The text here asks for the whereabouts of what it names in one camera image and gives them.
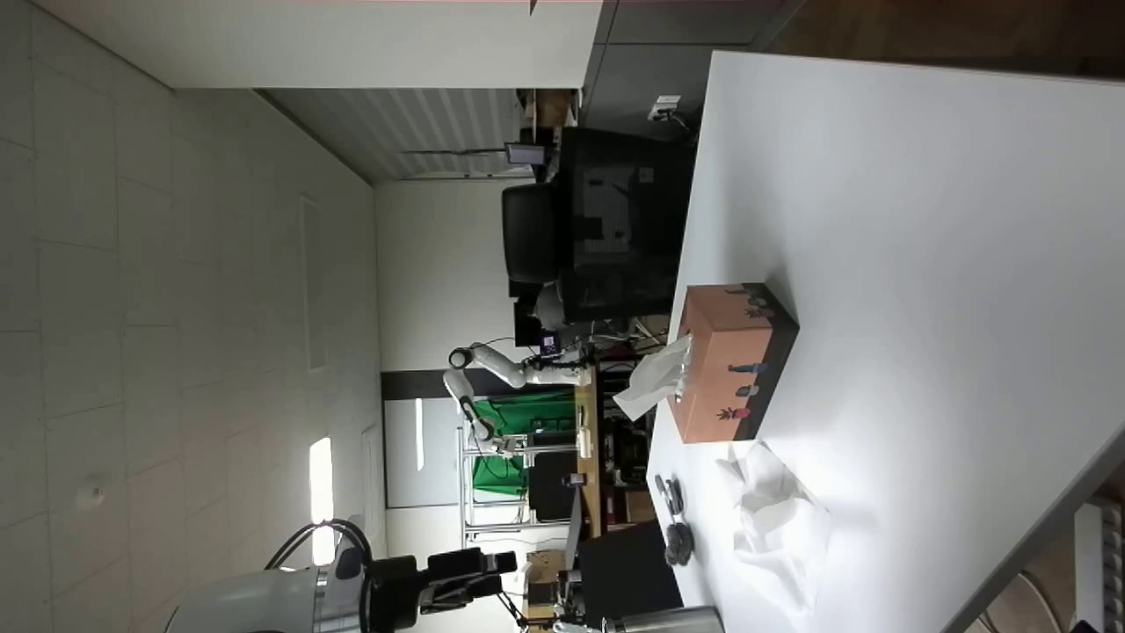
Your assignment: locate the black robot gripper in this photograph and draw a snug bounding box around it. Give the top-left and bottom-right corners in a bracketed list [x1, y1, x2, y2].
[362, 476, 698, 624]

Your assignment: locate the white tissue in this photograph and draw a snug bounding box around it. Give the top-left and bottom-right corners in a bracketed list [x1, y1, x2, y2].
[614, 339, 694, 418]
[714, 445, 826, 557]

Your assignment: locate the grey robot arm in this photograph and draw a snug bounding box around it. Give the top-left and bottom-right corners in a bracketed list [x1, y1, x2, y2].
[163, 519, 517, 633]

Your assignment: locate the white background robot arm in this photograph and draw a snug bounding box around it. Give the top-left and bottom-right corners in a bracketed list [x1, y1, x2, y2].
[442, 340, 610, 538]

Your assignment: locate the crumpled white tissue on table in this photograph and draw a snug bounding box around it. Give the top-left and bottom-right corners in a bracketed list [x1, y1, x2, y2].
[714, 445, 826, 557]

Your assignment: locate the orange and black tissue box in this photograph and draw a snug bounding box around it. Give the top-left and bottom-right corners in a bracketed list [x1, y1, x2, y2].
[673, 283, 799, 445]

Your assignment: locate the black computer monitor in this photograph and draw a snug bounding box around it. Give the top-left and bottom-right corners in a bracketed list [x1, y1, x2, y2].
[556, 126, 686, 322]

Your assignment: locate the black office chair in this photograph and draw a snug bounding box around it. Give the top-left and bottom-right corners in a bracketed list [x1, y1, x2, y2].
[502, 188, 559, 284]

